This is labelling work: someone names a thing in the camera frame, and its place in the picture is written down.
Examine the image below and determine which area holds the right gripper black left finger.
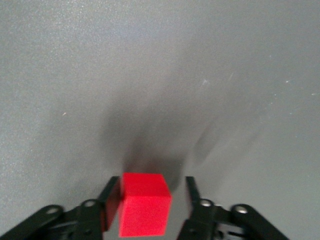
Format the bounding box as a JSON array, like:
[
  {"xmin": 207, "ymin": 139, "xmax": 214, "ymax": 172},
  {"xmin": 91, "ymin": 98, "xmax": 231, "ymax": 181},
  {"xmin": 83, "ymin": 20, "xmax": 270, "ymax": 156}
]
[{"xmin": 0, "ymin": 176, "xmax": 121, "ymax": 240}]

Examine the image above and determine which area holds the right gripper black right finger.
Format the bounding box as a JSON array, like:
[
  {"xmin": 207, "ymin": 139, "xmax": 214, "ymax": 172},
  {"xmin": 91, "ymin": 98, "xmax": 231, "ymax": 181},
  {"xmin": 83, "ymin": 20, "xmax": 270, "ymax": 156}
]
[{"xmin": 176, "ymin": 176, "xmax": 291, "ymax": 240}]

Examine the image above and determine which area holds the small red cube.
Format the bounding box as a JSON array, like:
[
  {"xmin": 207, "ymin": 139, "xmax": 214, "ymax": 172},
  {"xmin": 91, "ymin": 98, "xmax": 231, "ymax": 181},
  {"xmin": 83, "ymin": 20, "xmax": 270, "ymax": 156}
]
[{"xmin": 117, "ymin": 172, "xmax": 173, "ymax": 238}]

